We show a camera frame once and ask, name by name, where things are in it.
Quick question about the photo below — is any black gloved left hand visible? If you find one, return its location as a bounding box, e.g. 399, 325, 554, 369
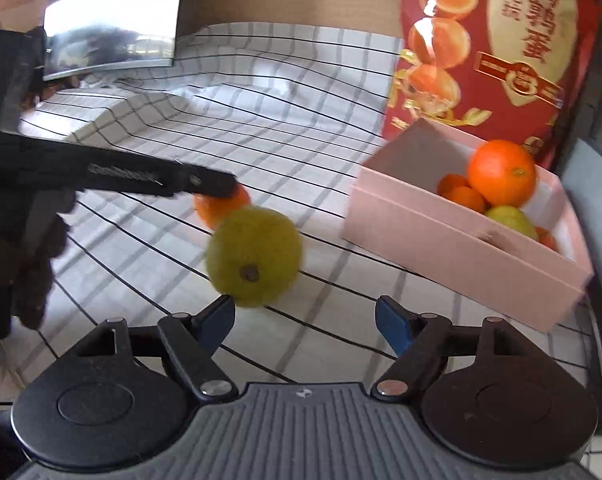
12, 188, 76, 330

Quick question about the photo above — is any small mandarin beside pear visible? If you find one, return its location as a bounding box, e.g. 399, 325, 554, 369
437, 174, 468, 196

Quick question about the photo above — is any white black grid tablecloth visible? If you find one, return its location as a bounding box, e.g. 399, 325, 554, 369
0, 20, 602, 480

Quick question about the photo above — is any small mandarin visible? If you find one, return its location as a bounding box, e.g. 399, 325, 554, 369
437, 174, 468, 196
194, 184, 251, 231

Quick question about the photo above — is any yellow-green pear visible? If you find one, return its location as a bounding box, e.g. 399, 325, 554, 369
486, 205, 539, 240
205, 206, 303, 308

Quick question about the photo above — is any pink cardboard box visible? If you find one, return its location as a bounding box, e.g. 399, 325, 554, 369
342, 119, 593, 332

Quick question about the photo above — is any large orange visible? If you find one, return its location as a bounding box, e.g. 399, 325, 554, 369
467, 140, 536, 207

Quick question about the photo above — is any red quail egg snack bag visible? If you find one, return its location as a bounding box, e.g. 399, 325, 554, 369
381, 0, 601, 167

